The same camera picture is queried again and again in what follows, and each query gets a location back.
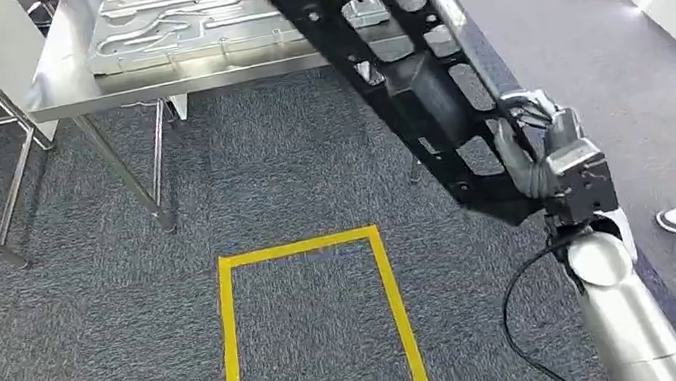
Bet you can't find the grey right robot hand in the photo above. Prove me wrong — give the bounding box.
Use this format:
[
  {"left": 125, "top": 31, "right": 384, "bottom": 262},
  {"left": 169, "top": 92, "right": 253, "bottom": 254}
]
[{"left": 488, "top": 78, "right": 622, "bottom": 237}]

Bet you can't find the black plastic plate frame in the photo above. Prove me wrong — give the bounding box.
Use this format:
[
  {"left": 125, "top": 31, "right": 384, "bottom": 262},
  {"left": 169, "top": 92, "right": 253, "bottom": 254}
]
[{"left": 257, "top": 0, "right": 568, "bottom": 260}]

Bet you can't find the yellow floor tape square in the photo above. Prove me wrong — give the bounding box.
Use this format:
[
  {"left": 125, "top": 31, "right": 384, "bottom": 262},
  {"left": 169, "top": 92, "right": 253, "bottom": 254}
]
[{"left": 202, "top": 219, "right": 435, "bottom": 381}]

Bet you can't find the pressed metal tray part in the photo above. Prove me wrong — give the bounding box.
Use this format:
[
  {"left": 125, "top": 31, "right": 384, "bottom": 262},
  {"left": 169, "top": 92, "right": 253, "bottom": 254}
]
[{"left": 79, "top": 0, "right": 392, "bottom": 79}]

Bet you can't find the stainless steel table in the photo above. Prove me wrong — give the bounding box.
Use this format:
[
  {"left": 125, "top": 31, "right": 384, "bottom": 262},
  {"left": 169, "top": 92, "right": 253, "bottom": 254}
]
[{"left": 11, "top": 0, "right": 447, "bottom": 254}]

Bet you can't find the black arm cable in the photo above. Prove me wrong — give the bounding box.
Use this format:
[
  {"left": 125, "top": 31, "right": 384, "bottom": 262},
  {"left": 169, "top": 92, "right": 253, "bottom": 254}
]
[{"left": 491, "top": 231, "right": 602, "bottom": 381}]

